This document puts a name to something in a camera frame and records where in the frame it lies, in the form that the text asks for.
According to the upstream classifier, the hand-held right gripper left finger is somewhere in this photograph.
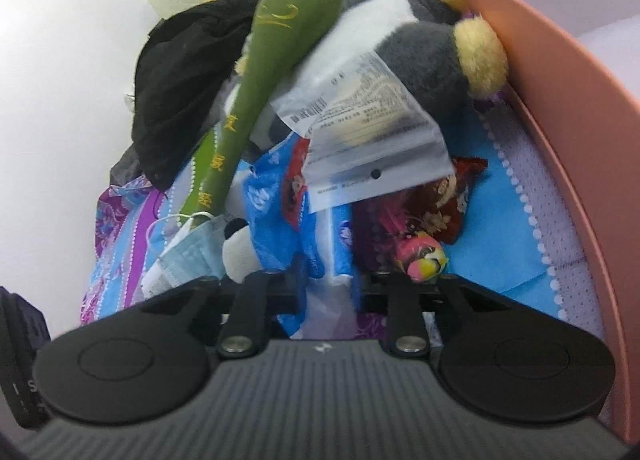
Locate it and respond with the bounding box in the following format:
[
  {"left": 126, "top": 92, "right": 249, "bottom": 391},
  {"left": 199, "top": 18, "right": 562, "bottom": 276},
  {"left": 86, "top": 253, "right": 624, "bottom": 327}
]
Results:
[{"left": 132, "top": 255, "right": 308, "bottom": 359}]

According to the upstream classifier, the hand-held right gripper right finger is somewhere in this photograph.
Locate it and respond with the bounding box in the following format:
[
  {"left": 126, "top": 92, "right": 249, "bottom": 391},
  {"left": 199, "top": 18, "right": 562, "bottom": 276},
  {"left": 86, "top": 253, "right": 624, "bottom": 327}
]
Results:
[{"left": 357, "top": 267, "right": 501, "bottom": 358}]

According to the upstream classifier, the blue white snack packet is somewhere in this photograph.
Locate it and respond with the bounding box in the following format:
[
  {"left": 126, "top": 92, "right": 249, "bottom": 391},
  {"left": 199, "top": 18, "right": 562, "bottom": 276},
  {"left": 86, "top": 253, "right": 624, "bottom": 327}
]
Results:
[{"left": 242, "top": 133, "right": 358, "bottom": 341}]

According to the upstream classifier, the white cardboard box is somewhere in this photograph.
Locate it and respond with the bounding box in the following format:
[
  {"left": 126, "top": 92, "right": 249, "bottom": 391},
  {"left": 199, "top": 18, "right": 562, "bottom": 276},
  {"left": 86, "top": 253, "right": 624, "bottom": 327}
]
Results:
[{"left": 447, "top": 0, "right": 640, "bottom": 446}]

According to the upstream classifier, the pink yellow ball toy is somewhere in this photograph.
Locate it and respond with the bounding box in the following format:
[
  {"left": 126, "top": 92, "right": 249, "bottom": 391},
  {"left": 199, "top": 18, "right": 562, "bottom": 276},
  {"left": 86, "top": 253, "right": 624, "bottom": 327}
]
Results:
[{"left": 395, "top": 234, "right": 448, "bottom": 283}]

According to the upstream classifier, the small panda plush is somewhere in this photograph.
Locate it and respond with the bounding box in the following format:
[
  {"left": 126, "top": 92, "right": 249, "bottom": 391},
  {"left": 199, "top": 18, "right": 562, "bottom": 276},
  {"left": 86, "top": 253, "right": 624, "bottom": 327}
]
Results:
[{"left": 220, "top": 217, "right": 266, "bottom": 286}]

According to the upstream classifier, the blue face mask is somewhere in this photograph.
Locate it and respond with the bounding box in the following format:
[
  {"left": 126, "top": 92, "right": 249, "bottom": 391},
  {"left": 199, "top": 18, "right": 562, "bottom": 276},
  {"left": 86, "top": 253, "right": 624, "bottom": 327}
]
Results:
[{"left": 142, "top": 213, "right": 228, "bottom": 291}]

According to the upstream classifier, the dark red candy packet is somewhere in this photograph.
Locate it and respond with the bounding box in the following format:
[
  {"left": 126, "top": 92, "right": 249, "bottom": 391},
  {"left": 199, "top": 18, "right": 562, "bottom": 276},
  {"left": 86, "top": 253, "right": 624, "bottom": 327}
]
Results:
[{"left": 350, "top": 175, "right": 471, "bottom": 273}]

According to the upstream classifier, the blue non-woven sheet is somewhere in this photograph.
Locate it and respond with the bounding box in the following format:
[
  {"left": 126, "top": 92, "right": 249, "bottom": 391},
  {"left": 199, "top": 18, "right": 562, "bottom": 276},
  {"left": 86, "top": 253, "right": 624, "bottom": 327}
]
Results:
[{"left": 440, "top": 140, "right": 562, "bottom": 317}]

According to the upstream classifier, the red snack packet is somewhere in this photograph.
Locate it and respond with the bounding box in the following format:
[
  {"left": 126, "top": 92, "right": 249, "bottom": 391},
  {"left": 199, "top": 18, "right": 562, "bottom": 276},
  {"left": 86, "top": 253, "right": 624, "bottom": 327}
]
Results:
[{"left": 281, "top": 137, "right": 315, "bottom": 232}]

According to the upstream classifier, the purple floral printed blanket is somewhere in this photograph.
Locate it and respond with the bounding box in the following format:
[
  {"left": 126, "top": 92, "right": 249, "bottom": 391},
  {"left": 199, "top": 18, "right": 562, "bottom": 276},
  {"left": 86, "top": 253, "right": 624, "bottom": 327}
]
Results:
[{"left": 80, "top": 160, "right": 401, "bottom": 341}]

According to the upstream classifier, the lavender lace-edged mat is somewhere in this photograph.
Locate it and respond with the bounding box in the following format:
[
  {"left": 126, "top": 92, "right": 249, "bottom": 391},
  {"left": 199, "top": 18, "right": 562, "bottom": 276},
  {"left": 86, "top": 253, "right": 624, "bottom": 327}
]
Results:
[{"left": 475, "top": 95, "right": 607, "bottom": 341}]

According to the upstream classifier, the black cloth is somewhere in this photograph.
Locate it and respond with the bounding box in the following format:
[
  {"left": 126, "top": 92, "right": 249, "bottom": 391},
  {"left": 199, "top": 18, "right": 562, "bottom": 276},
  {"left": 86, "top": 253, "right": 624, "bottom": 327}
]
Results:
[{"left": 131, "top": 0, "right": 333, "bottom": 191}]

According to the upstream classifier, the grey white penguin plush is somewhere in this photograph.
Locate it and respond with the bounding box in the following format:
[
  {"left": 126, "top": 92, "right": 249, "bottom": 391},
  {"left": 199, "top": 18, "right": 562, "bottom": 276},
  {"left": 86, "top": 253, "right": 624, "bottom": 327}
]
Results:
[{"left": 220, "top": 0, "right": 510, "bottom": 161}]

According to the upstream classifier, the green plush stick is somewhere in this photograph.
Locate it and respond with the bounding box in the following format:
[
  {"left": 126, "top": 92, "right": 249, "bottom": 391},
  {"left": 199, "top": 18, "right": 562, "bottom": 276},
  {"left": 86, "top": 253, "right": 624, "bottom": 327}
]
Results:
[{"left": 177, "top": 0, "right": 347, "bottom": 223}]

